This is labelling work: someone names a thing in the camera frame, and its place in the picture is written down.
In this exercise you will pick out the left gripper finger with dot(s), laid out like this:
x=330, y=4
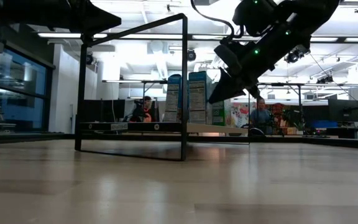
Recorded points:
x=96, y=26
x=95, y=12

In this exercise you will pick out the green cereal box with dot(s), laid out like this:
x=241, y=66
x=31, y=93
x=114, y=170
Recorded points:
x=218, y=113

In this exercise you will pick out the blue cereal box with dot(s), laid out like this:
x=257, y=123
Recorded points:
x=196, y=99
x=171, y=99

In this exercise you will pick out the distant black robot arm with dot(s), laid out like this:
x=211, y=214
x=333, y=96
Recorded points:
x=137, y=113

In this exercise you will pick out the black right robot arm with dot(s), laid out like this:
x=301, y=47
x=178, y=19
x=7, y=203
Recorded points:
x=306, y=15

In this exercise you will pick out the long ceiling light strip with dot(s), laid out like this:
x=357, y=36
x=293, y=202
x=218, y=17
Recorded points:
x=73, y=35

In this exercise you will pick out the fruit print panel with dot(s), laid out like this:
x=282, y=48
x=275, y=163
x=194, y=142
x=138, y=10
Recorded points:
x=239, y=113

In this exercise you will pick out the dark floral print panel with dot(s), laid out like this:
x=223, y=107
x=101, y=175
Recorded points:
x=280, y=110

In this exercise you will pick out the black ceiling spotlight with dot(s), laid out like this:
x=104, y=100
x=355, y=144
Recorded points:
x=89, y=59
x=293, y=57
x=191, y=55

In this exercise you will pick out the brown cardboard box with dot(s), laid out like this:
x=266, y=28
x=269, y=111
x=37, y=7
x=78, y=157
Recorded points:
x=290, y=130

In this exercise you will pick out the potted green plant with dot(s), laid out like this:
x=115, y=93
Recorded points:
x=299, y=126

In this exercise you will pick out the black monitor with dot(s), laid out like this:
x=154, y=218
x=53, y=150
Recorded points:
x=113, y=110
x=315, y=113
x=93, y=110
x=343, y=110

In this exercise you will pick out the black track light cluster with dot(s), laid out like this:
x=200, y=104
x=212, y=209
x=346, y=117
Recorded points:
x=325, y=80

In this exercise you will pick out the large glass window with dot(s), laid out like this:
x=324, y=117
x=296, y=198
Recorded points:
x=20, y=74

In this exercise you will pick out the blue bin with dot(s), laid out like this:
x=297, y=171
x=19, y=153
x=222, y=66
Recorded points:
x=323, y=124

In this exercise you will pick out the black rig frame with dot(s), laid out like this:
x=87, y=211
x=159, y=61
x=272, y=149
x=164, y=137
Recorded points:
x=129, y=81
x=291, y=84

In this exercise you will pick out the wooden shelf black metal frame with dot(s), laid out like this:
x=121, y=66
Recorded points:
x=141, y=127

